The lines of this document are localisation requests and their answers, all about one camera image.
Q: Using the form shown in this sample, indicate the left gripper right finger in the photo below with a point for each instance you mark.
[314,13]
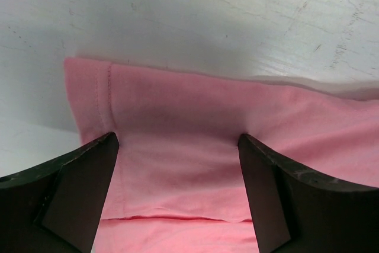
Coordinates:
[295,208]

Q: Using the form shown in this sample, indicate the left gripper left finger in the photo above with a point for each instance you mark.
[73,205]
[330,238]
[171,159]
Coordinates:
[56,206]

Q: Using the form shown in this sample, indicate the pink t shirt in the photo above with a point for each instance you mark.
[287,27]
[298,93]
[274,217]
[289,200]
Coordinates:
[177,185]

